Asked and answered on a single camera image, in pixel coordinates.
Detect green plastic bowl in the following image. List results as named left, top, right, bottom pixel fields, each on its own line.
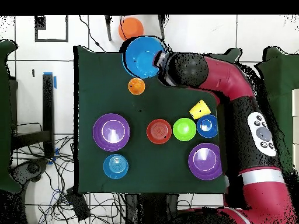
left=172, top=117, right=197, bottom=142

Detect blue tape strip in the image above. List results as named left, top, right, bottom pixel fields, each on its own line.
left=43, top=72, right=57, bottom=89

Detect tangle of floor cables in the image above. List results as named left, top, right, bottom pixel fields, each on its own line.
left=13, top=122, right=127, bottom=224

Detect white box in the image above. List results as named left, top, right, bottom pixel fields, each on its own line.
left=293, top=143, right=299, bottom=173

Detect yellow plastic cup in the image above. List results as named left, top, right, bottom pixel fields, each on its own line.
left=188, top=99, right=211, bottom=120

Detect small light blue bowl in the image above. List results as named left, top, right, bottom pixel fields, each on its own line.
left=103, top=153, right=130, bottom=180

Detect green cloth covered table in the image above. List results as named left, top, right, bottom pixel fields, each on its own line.
left=0, top=38, right=23, bottom=194
left=253, top=45, right=299, bottom=178

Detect dark blue plastic bowl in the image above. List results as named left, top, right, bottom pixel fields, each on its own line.
left=196, top=114, right=219, bottom=138

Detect black cable with connector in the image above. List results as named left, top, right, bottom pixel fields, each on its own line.
left=78, top=15, right=106, bottom=53

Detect black square floor frame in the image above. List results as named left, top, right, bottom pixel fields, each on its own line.
left=34, top=15, right=69, bottom=43

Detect purple plastic bowl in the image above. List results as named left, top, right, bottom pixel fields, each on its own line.
left=92, top=113, right=131, bottom=152
left=187, top=142, right=223, bottom=181

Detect black metal stand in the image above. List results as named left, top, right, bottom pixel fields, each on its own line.
left=11, top=73, right=55, bottom=159

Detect large light blue bowl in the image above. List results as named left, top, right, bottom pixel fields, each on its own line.
left=121, top=36, right=167, bottom=79

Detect orange-red plastic bowl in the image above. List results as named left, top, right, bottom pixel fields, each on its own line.
left=146, top=118, right=173, bottom=145

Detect orange plastic cup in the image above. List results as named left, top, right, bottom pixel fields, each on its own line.
left=127, top=77, right=146, bottom=96

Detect orange round object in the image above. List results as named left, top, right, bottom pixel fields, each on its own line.
left=118, top=16, right=145, bottom=41

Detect dark green tablecloth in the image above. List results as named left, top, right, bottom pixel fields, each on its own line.
left=72, top=45, right=242, bottom=195

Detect black tripod leg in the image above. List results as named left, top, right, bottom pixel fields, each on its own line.
left=104, top=15, right=113, bottom=42
left=158, top=15, right=169, bottom=40

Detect black grey chair base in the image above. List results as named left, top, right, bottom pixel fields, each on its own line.
left=10, top=157, right=50, bottom=187

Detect black power adapter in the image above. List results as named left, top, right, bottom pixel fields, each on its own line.
left=65, top=187, right=91, bottom=221

